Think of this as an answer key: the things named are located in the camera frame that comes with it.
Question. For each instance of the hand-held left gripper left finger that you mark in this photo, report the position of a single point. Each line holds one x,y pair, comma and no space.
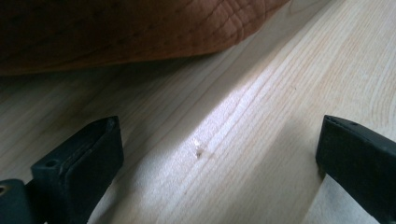
79,169

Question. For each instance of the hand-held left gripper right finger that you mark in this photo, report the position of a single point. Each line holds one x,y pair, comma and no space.
358,161

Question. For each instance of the brown quilted cloth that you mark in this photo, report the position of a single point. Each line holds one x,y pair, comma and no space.
124,28

